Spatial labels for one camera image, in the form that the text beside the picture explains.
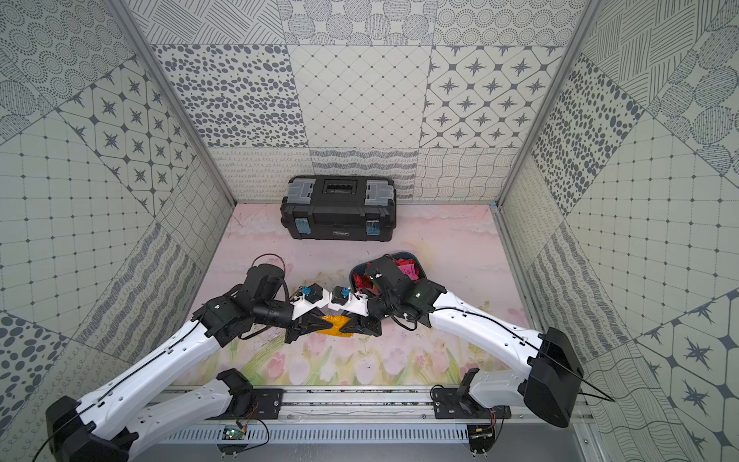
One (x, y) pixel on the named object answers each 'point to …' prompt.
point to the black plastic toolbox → (344, 208)
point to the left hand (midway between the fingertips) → (330, 314)
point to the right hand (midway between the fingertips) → (347, 321)
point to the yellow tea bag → (336, 320)
